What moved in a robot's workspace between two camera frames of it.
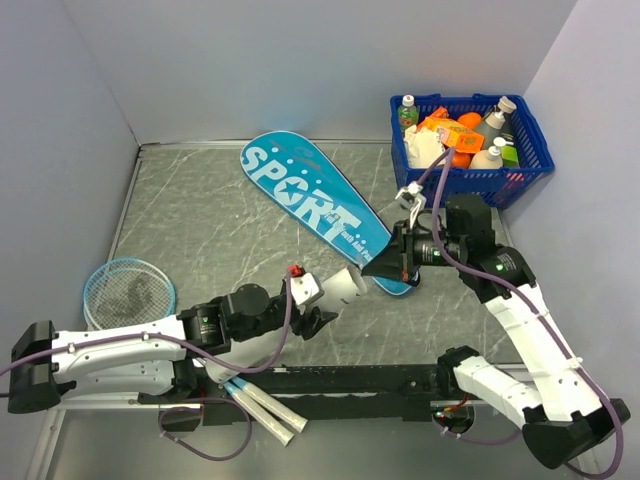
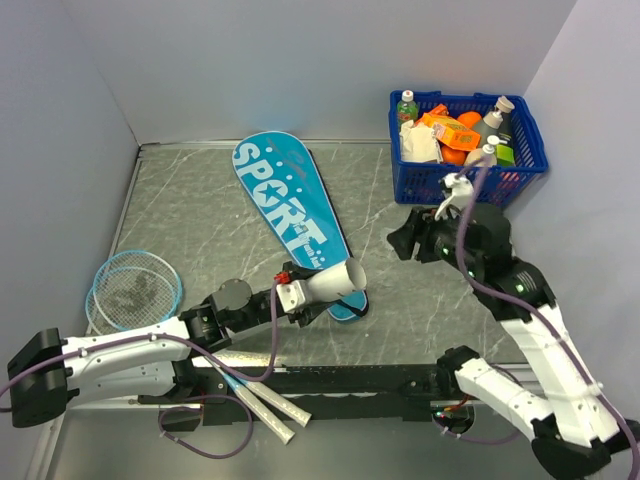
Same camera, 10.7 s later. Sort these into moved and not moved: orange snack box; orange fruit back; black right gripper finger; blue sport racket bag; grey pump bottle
Moved: blue sport racket bag; black right gripper finger
Not moved: orange snack box; grey pump bottle; orange fruit back
